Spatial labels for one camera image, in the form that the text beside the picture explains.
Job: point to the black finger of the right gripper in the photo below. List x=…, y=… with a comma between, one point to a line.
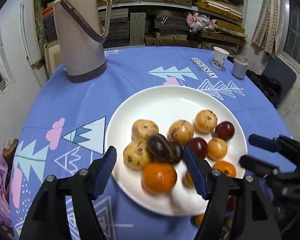
x=287, y=147
x=285, y=186

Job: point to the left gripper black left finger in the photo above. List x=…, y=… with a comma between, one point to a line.
x=47, y=217

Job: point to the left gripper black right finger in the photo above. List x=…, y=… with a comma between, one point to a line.
x=253, y=217

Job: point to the dark red plum back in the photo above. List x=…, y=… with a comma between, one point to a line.
x=225, y=130

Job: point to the dark red plum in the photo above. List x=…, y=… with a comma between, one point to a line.
x=225, y=130
x=198, y=147

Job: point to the yellow orange small citrus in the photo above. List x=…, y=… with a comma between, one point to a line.
x=188, y=179

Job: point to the large yellow passion fruit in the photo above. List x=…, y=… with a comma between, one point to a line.
x=181, y=131

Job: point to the dark brown passion fruit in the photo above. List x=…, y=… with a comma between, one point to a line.
x=177, y=152

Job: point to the dark purple passion fruit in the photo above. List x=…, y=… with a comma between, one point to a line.
x=160, y=148

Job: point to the small pale orange fruit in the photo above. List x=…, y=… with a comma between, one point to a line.
x=217, y=148

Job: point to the wooden chair back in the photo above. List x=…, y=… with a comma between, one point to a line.
x=8, y=154

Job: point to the dark blue chair seat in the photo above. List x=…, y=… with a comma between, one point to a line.
x=283, y=77

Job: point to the yellow spotted fruit right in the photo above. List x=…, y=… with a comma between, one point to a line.
x=206, y=121

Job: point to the yellow spotted fruit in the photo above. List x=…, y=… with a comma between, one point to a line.
x=143, y=129
x=206, y=121
x=136, y=155

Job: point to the silver drink can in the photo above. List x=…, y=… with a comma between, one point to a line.
x=240, y=66

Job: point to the blue patterned tablecloth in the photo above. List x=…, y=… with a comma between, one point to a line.
x=64, y=130

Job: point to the yellow spotted fruit front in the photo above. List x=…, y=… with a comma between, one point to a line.
x=136, y=155

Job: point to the large orange tangerine left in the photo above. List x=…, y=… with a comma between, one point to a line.
x=159, y=178

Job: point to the white paper cup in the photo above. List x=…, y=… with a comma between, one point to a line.
x=219, y=57

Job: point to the hanging checkered cloth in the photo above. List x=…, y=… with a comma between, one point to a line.
x=266, y=34

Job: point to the white oval plate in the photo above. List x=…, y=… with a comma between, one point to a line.
x=164, y=105

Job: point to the yellow spotted fruit back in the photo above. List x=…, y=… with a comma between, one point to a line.
x=143, y=129

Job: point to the pink crumpled cloth on shelf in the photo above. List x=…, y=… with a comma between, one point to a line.
x=198, y=22

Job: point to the metal storage shelf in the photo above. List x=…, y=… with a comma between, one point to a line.
x=163, y=23

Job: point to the beige thermos jug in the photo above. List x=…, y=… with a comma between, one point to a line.
x=82, y=27

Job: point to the window with frame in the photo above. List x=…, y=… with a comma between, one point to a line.
x=289, y=46

